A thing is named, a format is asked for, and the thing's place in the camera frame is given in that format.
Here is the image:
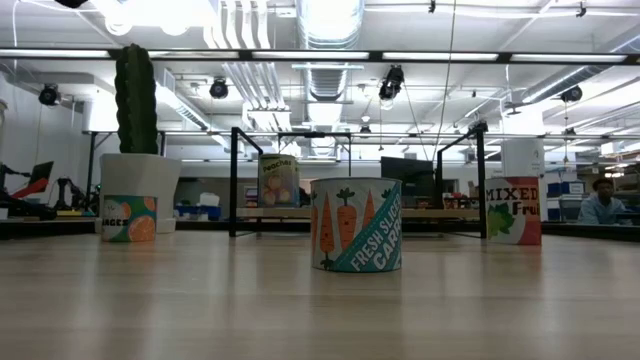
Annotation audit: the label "black-framed wooden shelf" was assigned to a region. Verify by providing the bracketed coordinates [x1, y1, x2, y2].
[228, 121, 489, 240]

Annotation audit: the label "black laptop screen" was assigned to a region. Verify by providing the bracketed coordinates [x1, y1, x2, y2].
[24, 160, 55, 199]

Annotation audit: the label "green cactus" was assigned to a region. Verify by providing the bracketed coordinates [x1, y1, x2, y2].
[114, 43, 160, 155]

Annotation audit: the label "short oranges can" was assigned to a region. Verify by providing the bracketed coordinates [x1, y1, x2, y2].
[100, 194, 158, 244]

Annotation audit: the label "thin hanging cable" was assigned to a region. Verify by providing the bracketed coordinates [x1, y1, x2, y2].
[430, 0, 458, 161]

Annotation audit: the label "black LED light bar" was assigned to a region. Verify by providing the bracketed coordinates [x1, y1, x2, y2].
[0, 47, 640, 65]

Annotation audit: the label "black ceiling spotlight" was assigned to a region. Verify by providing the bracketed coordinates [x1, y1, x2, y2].
[377, 64, 406, 101]
[38, 83, 61, 107]
[208, 77, 230, 100]
[559, 84, 584, 104]

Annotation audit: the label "black aluminium rig frame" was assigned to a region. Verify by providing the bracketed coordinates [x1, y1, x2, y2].
[0, 217, 640, 244]

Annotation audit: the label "large black monitor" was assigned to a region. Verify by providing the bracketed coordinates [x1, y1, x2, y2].
[380, 156, 435, 209]

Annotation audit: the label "tall peaches can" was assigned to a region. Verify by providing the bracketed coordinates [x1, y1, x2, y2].
[257, 153, 302, 209]

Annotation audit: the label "short sliced carrots can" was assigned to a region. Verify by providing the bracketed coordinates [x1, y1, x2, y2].
[310, 176, 403, 274]

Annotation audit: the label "red mixed fruit can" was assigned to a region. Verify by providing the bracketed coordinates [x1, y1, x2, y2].
[484, 175, 543, 247]

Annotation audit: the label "person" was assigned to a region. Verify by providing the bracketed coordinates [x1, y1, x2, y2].
[577, 177, 629, 226]

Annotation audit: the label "white plant pot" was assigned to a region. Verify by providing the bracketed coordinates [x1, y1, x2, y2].
[94, 152, 183, 236]

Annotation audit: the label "blue storage bins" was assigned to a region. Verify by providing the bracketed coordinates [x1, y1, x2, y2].
[174, 204, 223, 222]
[546, 180, 586, 222]

